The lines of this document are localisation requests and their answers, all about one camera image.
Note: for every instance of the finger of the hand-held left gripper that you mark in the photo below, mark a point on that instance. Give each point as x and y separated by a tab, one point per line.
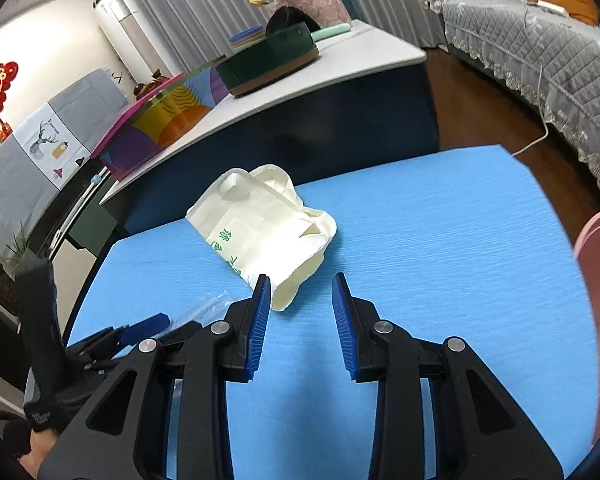
100	340
147	325

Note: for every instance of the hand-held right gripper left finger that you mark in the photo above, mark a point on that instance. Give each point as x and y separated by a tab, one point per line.
260	325

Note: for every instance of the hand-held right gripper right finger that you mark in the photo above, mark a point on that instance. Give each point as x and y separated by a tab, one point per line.
342	325

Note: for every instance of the clear plastic wrapper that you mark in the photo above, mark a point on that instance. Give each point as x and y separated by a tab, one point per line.
200	312

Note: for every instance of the cream paper bag green print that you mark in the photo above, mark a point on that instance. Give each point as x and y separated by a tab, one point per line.
260	220

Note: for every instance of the person's left hand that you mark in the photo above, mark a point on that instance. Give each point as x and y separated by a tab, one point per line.
45	447

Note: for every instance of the potted plant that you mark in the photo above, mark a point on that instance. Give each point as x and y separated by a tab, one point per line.
5	285

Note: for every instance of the blue foam mat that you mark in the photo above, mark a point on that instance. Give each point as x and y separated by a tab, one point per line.
430	240

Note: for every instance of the television with grey cover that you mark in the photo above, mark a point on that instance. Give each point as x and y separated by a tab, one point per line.
10	175

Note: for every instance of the colourful tin box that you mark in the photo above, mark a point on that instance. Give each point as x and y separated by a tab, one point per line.
150	135

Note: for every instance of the white top coffee table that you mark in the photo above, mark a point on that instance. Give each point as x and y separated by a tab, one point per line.
330	70

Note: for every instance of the dark green round tin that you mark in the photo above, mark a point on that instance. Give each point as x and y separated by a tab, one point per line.
265	60

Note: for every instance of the stack of coloured bowls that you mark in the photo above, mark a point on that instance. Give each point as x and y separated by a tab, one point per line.
245	37

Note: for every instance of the white standing air conditioner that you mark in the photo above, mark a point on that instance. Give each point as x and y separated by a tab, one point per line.
130	35

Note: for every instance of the mint green tray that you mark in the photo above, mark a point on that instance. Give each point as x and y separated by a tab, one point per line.
332	31

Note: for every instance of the yellow flower ornament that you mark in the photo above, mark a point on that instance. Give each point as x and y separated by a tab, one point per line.
257	2

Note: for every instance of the pink patterned bag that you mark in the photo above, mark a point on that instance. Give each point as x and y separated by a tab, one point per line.
320	2

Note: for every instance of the grey quilted sofa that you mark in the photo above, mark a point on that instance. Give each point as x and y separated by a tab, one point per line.
555	60

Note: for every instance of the white power strip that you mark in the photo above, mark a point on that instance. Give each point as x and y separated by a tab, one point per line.
550	8

